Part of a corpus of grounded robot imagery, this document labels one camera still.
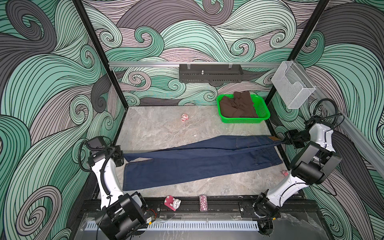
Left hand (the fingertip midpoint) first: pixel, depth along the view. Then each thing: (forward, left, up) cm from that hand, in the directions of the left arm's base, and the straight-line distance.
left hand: (121, 149), depth 78 cm
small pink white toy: (+34, -33, -12) cm, 49 cm away
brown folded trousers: (+43, -76, -7) cm, 88 cm away
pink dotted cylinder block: (-24, -44, -11) cm, 51 cm away
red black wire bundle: (-27, -21, -14) cm, 37 cm away
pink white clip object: (-23, -29, -9) cm, 38 cm away
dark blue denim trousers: (-4, -12, -16) cm, 21 cm away
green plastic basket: (+41, -91, -7) cm, 100 cm away
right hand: (+9, -93, -2) cm, 93 cm away
